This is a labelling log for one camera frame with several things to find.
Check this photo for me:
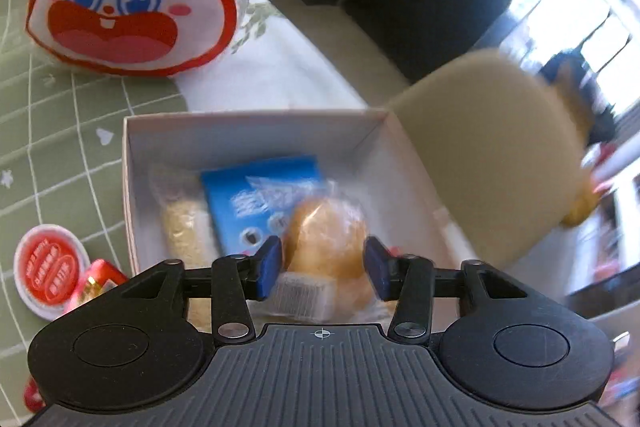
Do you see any round bread clear wrapper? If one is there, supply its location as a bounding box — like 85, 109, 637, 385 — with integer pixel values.
266, 182, 387, 323

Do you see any sesame bar clear wrapper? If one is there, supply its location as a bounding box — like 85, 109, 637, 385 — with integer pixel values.
148, 161, 227, 333

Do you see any blue snack packet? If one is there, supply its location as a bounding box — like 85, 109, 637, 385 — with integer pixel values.
200, 156, 324, 256

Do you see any pink open gift box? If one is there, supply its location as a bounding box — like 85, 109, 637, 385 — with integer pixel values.
121, 107, 476, 327

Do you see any dark red jujube packet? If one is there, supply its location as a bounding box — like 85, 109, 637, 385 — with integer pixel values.
23, 259, 128, 413

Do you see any beige chair right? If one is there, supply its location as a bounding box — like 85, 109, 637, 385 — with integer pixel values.
387, 49, 599, 268

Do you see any round red lid cup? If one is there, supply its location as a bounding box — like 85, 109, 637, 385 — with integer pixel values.
13, 225, 90, 321

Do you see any green grid tablecloth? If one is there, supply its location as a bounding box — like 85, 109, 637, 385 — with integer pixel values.
1, 0, 361, 426

